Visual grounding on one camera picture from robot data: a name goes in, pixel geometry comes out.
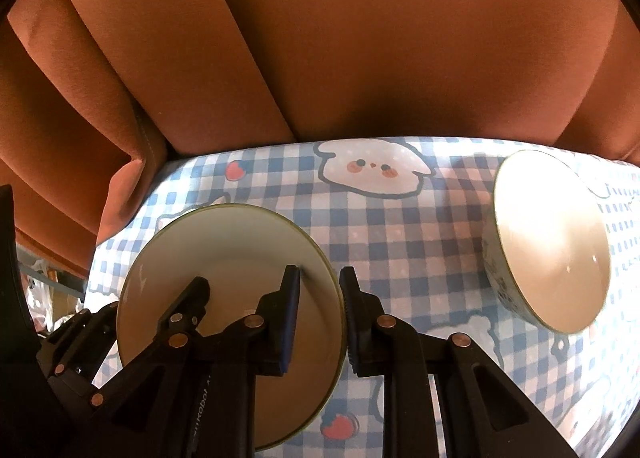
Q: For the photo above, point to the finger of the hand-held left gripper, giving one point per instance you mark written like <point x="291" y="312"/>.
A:
<point x="85" y="338"/>
<point x="190" y="303"/>

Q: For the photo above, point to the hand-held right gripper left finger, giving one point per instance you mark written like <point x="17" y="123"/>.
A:
<point x="289" y="328"/>

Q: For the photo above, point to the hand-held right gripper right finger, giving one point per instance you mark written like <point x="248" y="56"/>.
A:
<point x="352" y="333"/>

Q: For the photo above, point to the white blue floral bowl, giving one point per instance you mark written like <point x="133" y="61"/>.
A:
<point x="550" y="248"/>
<point x="150" y="298"/>

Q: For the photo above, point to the blue checked printed blanket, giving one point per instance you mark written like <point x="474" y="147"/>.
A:
<point x="400" y="238"/>

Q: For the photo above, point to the orange curtain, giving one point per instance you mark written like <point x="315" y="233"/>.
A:
<point x="350" y="38"/>

